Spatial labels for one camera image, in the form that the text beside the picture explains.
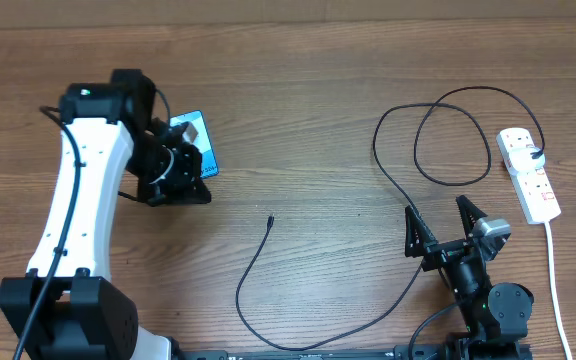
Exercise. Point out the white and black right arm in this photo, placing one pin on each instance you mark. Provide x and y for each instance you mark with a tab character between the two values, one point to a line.
495	315

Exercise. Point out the white power strip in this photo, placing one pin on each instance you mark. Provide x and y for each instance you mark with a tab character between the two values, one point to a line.
534	191

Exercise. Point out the blue Galaxy smartphone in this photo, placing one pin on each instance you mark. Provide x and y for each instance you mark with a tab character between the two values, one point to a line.
209	165

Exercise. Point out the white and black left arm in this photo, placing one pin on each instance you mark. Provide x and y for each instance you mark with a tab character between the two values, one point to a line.
66	306

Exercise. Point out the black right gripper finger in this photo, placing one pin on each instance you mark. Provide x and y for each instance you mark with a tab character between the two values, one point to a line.
419	239
469	214

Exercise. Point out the white charger plug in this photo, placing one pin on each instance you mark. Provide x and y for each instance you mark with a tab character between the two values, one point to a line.
520	161

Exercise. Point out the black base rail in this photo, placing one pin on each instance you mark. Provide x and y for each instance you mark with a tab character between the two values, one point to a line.
399	352

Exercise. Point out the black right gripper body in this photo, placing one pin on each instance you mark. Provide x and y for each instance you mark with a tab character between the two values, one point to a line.
441	252

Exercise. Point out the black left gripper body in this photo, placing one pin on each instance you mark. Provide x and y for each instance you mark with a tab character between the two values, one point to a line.
158	169

